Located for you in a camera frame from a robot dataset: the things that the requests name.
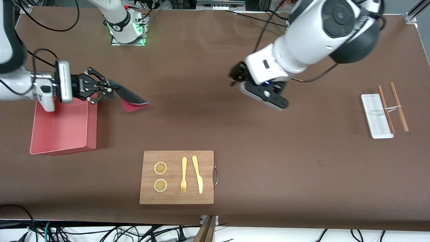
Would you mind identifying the grey and pink cloth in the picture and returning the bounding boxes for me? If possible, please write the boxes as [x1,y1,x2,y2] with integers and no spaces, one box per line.
[107,79,151,113]

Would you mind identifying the pink plastic bin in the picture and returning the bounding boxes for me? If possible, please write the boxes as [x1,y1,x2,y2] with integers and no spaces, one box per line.
[30,88,98,156]

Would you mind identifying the grey power strip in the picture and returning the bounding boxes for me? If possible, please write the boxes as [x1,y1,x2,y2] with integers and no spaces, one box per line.
[196,0,246,11]

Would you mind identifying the white rectangular tray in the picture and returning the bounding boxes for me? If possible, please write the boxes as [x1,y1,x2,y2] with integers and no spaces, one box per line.
[360,94,394,139]

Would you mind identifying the yellow fork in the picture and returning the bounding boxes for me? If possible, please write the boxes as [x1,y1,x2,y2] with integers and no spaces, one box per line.
[180,157,187,193]

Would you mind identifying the yellow knife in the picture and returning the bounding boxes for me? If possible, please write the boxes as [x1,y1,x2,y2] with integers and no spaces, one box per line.
[192,155,204,195]

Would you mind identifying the wooden cutting board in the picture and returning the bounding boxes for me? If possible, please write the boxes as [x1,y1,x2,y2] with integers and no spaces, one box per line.
[139,150,219,205]

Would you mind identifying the wooden beam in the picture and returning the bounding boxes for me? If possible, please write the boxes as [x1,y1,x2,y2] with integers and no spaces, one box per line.
[193,215,217,242]

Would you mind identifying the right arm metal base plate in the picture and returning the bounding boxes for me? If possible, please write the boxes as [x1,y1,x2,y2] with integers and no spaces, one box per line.
[111,12,150,46]

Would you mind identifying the long black table cable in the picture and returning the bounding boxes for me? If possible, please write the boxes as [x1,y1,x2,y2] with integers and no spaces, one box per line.
[224,9,289,29]

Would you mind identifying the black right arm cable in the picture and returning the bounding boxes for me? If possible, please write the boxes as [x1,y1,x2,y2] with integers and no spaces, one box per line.
[0,0,80,97]

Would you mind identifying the aluminium frame profile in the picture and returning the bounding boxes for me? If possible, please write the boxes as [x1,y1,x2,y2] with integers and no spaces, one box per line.
[13,0,33,15]
[405,0,430,24]

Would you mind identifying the metal bracket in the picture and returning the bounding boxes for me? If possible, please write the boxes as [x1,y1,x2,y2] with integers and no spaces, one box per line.
[200,215,219,226]

